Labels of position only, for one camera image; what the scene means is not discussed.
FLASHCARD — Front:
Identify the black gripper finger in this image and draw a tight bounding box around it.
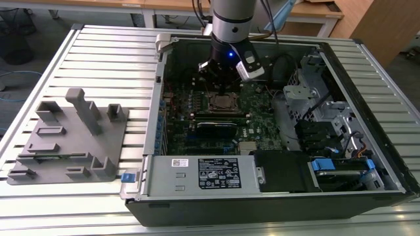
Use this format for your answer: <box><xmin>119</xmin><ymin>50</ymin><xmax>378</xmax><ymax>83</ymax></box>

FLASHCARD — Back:
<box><xmin>224</xmin><ymin>67</ymin><xmax>239</xmax><ymax>96</ymax></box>
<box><xmin>198</xmin><ymin>61</ymin><xmax>227</xmax><ymax>96</ymax></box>

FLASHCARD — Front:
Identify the silver CPU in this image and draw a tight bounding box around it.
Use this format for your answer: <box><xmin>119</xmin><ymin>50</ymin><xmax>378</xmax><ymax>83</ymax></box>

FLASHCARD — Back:
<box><xmin>212</xmin><ymin>95</ymin><xmax>235</xmax><ymax>109</ymax></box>

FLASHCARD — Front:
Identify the metal socket cover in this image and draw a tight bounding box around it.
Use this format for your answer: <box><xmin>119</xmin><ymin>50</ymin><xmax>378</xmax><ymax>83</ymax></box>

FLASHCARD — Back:
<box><xmin>210</xmin><ymin>93</ymin><xmax>240</xmax><ymax>113</ymax></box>

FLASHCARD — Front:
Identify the silver drive cage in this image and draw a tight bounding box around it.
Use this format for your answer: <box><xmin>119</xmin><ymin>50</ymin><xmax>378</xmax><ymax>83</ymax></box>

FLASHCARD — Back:
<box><xmin>283</xmin><ymin>53</ymin><xmax>332</xmax><ymax>151</ymax></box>

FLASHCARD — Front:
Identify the graphics card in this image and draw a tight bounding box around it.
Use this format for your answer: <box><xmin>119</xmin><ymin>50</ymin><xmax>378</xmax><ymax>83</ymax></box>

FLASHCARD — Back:
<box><xmin>195</xmin><ymin>119</ymin><xmax>239</xmax><ymax>139</ymax></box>

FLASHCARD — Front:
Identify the green motherboard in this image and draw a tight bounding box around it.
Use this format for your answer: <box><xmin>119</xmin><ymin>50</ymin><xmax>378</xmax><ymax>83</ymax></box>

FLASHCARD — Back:
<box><xmin>160</xmin><ymin>80</ymin><xmax>287</xmax><ymax>156</ymax></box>

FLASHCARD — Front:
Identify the wooden desk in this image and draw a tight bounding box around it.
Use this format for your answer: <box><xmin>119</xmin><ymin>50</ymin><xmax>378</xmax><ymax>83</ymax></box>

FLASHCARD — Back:
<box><xmin>154</xmin><ymin>0</ymin><xmax>344</xmax><ymax>38</ymax></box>
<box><xmin>0</xmin><ymin>0</ymin><xmax>155</xmax><ymax>28</ymax></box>

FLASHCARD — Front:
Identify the silver disk bay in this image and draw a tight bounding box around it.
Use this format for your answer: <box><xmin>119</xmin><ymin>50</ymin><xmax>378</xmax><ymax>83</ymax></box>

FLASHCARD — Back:
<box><xmin>315</xmin><ymin>100</ymin><xmax>362</xmax><ymax>158</ymax></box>

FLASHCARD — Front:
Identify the silver power supply unit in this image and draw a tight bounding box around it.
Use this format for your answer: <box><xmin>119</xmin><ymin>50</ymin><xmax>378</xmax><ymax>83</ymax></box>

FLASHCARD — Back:
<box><xmin>139</xmin><ymin>154</ymin><xmax>263</xmax><ymax>197</ymax></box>

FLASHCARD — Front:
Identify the blue disk carrier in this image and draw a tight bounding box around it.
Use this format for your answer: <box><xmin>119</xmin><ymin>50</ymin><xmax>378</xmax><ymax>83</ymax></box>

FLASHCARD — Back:
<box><xmin>311</xmin><ymin>158</ymin><xmax>376</xmax><ymax>173</ymax></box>

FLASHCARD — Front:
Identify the wooden cabinet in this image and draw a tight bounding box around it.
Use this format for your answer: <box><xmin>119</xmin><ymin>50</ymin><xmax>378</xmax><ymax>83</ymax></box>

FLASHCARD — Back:
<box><xmin>331</xmin><ymin>0</ymin><xmax>420</xmax><ymax>67</ymax></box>

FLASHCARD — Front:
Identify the grey parts rack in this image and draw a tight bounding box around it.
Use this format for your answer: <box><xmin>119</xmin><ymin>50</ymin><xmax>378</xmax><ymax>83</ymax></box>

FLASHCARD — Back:
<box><xmin>6</xmin><ymin>88</ymin><xmax>131</xmax><ymax>185</ymax></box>

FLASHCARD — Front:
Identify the black PC case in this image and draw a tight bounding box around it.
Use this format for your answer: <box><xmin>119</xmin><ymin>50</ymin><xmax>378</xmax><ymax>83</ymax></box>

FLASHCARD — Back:
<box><xmin>120</xmin><ymin>33</ymin><xmax>420</xmax><ymax>228</ymax></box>

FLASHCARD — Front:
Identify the green RAM stick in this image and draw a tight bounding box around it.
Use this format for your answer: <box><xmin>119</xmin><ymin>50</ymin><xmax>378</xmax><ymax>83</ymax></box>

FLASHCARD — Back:
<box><xmin>35</xmin><ymin>154</ymin><xmax>88</xmax><ymax>160</ymax></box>

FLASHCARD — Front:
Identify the black waste bin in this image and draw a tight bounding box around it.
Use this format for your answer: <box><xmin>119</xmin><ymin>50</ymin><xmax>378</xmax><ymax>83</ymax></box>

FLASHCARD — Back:
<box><xmin>0</xmin><ymin>7</ymin><xmax>38</xmax><ymax>66</ymax></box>

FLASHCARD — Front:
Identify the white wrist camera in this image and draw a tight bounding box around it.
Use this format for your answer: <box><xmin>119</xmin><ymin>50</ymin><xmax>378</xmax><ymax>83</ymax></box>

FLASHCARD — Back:
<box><xmin>235</xmin><ymin>44</ymin><xmax>266</xmax><ymax>81</ymax></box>

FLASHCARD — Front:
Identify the black power cable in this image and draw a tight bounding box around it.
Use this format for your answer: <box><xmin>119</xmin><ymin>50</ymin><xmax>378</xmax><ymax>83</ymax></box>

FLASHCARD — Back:
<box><xmin>267</xmin><ymin>53</ymin><xmax>296</xmax><ymax>89</ymax></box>

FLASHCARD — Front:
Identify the grey case handle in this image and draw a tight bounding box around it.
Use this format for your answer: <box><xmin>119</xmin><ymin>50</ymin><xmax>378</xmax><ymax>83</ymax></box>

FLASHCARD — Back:
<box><xmin>155</xmin><ymin>33</ymin><xmax>174</xmax><ymax>59</ymax></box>

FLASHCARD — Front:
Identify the black camera cable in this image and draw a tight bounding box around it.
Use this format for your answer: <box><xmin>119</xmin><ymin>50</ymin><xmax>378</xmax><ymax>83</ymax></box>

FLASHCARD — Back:
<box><xmin>260</xmin><ymin>0</ymin><xmax>282</xmax><ymax>67</ymax></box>

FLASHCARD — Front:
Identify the black drive bracket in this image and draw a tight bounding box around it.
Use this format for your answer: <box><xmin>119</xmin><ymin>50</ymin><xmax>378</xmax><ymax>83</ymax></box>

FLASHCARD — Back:
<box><xmin>294</xmin><ymin>120</ymin><xmax>339</xmax><ymax>154</ymax></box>

